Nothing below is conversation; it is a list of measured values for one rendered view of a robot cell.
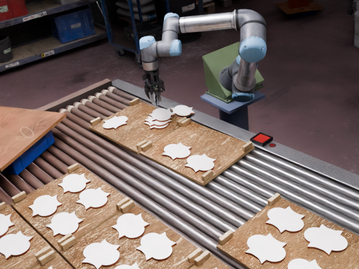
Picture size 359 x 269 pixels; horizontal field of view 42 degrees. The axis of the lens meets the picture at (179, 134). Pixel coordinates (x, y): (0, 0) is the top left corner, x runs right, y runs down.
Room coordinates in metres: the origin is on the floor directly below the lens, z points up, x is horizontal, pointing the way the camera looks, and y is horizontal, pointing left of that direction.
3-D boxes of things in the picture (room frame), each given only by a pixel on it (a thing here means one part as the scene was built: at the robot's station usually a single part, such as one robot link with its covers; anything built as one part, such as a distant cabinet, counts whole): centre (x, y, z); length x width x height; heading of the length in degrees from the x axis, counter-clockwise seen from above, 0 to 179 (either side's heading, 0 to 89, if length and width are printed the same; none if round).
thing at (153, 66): (2.11, 0.09, 1.26); 0.08 x 0.08 x 0.05
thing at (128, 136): (2.13, 0.20, 0.93); 0.41 x 0.35 x 0.02; 39
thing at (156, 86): (2.10, 0.09, 1.18); 0.09 x 0.08 x 0.12; 21
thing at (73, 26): (6.33, 1.25, 0.32); 0.50 x 0.41 x 0.37; 116
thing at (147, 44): (2.11, 0.09, 1.34); 0.09 x 0.08 x 0.11; 76
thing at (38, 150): (2.03, 0.84, 0.97); 0.31 x 0.31 x 0.10; 63
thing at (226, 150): (1.82, -0.07, 0.93); 0.41 x 0.35 x 0.02; 41
